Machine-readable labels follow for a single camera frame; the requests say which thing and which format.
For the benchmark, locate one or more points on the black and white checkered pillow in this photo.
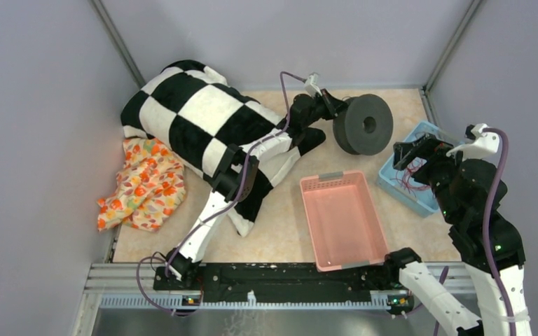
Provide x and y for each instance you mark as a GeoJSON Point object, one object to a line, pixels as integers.
{"type": "Point", "coordinates": [191, 108]}

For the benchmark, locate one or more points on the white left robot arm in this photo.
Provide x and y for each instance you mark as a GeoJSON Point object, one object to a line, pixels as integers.
{"type": "Point", "coordinates": [236, 177]}

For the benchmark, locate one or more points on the blue plastic basket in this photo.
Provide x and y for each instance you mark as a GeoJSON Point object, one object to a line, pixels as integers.
{"type": "Point", "coordinates": [402, 186]}

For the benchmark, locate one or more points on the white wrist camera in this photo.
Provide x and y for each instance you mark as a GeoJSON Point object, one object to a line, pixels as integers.
{"type": "Point", "coordinates": [483, 145]}
{"type": "Point", "coordinates": [311, 85]}

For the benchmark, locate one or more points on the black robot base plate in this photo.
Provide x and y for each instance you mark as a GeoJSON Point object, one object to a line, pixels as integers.
{"type": "Point", "coordinates": [288, 283]}

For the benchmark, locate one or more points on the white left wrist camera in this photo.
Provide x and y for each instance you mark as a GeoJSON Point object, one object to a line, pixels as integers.
{"type": "Point", "coordinates": [311, 85]}

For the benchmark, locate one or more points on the dark grey cable spool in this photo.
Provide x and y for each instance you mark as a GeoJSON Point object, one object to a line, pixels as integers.
{"type": "Point", "coordinates": [365, 126]}

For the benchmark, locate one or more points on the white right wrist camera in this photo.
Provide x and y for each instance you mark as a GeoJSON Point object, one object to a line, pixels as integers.
{"type": "Point", "coordinates": [483, 145]}

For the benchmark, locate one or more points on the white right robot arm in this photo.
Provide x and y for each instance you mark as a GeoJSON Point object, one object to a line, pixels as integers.
{"type": "Point", "coordinates": [466, 181]}

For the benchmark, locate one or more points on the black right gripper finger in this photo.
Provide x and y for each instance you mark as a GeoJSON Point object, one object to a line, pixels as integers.
{"type": "Point", "coordinates": [404, 154]}
{"type": "Point", "coordinates": [429, 140]}

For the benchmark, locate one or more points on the pink plastic basket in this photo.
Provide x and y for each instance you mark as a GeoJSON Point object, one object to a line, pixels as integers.
{"type": "Point", "coordinates": [343, 222]}

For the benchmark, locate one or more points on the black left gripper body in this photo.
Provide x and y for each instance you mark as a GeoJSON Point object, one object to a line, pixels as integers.
{"type": "Point", "coordinates": [326, 110]}

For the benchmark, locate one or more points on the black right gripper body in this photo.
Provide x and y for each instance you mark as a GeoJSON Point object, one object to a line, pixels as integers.
{"type": "Point", "coordinates": [438, 166]}

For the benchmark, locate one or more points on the orange floral cloth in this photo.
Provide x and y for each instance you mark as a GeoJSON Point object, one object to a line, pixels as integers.
{"type": "Point", "coordinates": [150, 187]}

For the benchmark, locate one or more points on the white slotted cable duct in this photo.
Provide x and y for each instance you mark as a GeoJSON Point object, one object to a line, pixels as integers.
{"type": "Point", "coordinates": [379, 301]}

